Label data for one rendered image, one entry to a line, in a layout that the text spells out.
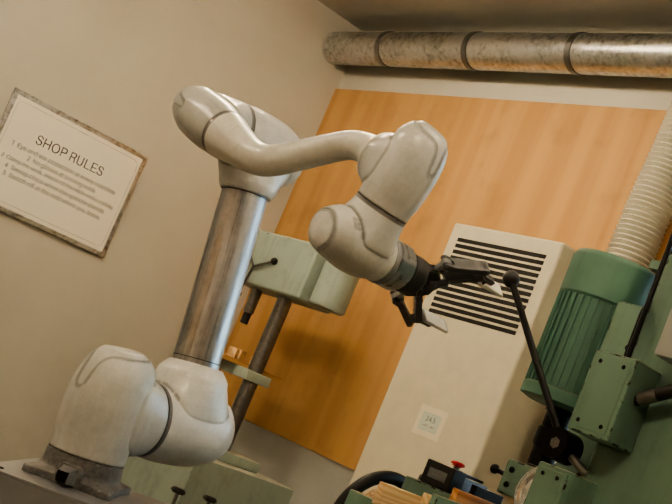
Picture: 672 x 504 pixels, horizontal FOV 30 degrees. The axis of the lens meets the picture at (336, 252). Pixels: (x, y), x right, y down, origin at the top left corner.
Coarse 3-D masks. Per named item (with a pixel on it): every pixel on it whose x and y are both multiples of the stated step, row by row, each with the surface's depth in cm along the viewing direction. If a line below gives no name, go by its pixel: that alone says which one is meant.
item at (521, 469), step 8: (512, 464) 244; (520, 464) 243; (504, 472) 245; (512, 472) 243; (520, 472) 242; (504, 480) 244; (512, 480) 243; (504, 488) 243; (512, 488) 242; (512, 496) 241
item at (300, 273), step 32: (256, 256) 488; (288, 256) 474; (320, 256) 465; (256, 288) 492; (288, 288) 467; (320, 288) 457; (352, 288) 459; (256, 352) 475; (256, 384) 474; (128, 480) 466; (160, 480) 452; (192, 480) 442; (224, 480) 451; (256, 480) 460
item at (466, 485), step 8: (432, 464) 254; (440, 464) 253; (424, 472) 255; (432, 472) 253; (440, 472) 252; (448, 472) 251; (456, 472) 250; (424, 480) 254; (432, 480) 253; (440, 480) 251; (448, 480) 250; (456, 480) 250; (464, 480) 252; (440, 488) 251; (448, 488) 249; (464, 488) 254
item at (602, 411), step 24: (600, 360) 219; (624, 360) 217; (600, 384) 218; (624, 384) 215; (648, 384) 218; (576, 408) 220; (600, 408) 216; (624, 408) 215; (600, 432) 214; (624, 432) 216
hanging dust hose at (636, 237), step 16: (656, 144) 402; (656, 160) 399; (640, 176) 401; (656, 176) 397; (640, 192) 398; (656, 192) 396; (640, 208) 396; (656, 208) 395; (624, 224) 397; (640, 224) 394; (656, 224) 394; (624, 240) 394; (640, 240) 393; (656, 240) 396; (624, 256) 393; (640, 256) 393; (656, 256) 398; (528, 464) 388
